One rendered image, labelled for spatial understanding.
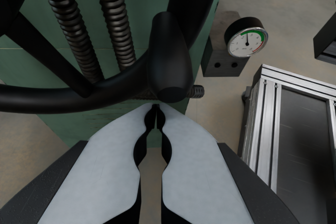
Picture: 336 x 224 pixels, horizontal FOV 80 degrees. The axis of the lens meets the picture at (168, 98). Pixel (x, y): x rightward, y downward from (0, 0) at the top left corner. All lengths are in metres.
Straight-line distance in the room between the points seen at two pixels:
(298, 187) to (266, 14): 1.29
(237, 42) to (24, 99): 0.29
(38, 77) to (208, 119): 0.75
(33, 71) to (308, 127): 0.90
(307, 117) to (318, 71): 0.62
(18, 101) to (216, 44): 0.31
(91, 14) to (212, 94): 0.84
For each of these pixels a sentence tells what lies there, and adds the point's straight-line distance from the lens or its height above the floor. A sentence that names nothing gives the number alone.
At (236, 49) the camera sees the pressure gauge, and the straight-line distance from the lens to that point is 0.36.
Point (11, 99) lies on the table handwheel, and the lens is 0.25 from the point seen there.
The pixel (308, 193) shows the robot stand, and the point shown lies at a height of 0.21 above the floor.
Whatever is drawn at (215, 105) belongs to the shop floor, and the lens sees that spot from 1.07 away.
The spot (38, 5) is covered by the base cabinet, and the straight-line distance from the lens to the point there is 0.39.
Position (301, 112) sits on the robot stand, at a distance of 0.96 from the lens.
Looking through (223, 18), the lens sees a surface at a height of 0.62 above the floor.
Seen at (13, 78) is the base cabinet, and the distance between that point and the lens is 0.56.
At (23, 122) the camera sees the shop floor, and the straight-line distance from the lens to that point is 1.13.
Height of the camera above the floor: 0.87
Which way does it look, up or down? 57 degrees down
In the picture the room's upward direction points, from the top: 8 degrees clockwise
